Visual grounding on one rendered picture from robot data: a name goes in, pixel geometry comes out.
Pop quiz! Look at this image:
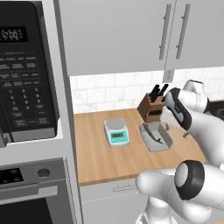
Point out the white teal kitchen scale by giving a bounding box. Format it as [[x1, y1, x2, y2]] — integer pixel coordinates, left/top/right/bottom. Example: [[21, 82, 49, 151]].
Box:
[[103, 118, 130, 149]]

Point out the grey fish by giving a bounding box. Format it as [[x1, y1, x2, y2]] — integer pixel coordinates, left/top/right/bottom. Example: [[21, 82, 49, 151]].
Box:
[[143, 122, 165, 145]]

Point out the black hob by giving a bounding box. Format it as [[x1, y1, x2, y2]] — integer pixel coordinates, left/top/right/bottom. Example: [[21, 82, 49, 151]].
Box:
[[208, 100, 224, 118]]

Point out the grey oven door handle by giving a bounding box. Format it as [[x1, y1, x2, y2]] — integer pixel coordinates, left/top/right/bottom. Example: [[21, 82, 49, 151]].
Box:
[[0, 185, 60, 203]]

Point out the black oven knob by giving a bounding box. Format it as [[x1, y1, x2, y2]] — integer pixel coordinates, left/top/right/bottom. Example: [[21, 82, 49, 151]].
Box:
[[36, 167, 51, 179]]

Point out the narrow grey cupboard door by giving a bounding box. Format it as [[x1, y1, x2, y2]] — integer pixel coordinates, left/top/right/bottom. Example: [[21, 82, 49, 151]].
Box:
[[164, 0, 224, 71]]

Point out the wide grey cupboard door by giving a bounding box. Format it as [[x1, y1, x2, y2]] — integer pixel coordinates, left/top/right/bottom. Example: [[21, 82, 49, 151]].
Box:
[[58, 0, 177, 77]]

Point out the black microwave oven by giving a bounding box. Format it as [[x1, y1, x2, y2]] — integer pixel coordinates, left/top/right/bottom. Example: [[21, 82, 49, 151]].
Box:
[[0, 0, 61, 144]]

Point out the grey drawer front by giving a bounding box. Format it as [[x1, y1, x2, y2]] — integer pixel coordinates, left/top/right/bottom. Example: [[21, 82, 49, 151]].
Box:
[[80, 177, 141, 203]]

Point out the grey tall appliance cabinet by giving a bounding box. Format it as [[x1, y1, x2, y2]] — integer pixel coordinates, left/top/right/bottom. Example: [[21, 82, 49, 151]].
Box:
[[0, 0, 85, 224]]

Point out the white wall socket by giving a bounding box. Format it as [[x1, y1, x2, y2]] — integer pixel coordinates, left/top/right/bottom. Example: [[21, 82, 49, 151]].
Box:
[[163, 69, 175, 83]]

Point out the grey drawer handle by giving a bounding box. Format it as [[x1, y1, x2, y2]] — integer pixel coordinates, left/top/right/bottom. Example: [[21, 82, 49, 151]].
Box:
[[112, 184, 137, 193]]

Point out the grey microwave door handle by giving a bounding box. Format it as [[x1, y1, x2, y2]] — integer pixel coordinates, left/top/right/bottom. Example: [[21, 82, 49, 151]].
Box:
[[0, 100, 14, 149]]

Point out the grey base cupboard door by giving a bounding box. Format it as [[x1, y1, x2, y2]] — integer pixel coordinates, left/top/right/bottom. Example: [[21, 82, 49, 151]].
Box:
[[80, 193, 151, 224]]

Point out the grey container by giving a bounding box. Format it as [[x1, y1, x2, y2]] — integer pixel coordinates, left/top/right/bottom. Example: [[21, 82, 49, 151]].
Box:
[[138, 121, 175, 153]]

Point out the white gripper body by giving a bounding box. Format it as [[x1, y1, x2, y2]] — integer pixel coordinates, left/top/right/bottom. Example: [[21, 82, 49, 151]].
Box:
[[160, 107, 186, 131]]

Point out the grey bar cupboard handle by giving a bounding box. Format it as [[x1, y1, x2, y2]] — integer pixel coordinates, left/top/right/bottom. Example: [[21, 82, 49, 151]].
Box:
[[175, 3, 192, 60], [158, 3, 172, 61]]

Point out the brown wooden knife block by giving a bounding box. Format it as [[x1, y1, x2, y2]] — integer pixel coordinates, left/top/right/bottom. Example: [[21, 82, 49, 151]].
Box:
[[136, 83, 171, 123]]

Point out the grey built-in oven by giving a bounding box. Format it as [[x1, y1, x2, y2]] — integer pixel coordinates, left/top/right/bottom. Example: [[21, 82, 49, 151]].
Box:
[[0, 157, 74, 224]]

